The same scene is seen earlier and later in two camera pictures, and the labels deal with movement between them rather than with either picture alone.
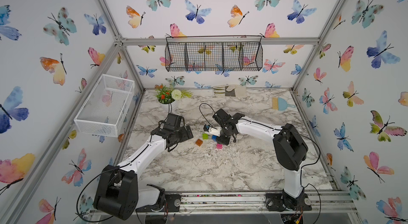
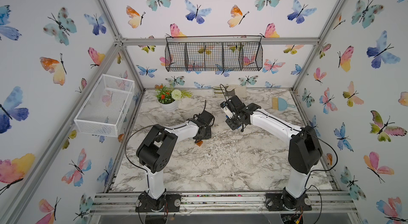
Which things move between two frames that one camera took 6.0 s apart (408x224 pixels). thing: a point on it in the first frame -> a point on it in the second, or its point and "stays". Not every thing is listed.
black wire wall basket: x=213 y=53 stays
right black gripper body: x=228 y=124 -> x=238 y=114
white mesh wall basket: x=102 y=113 stays
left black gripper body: x=180 y=135 -> x=207 y=135
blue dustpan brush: x=280 y=104 stays
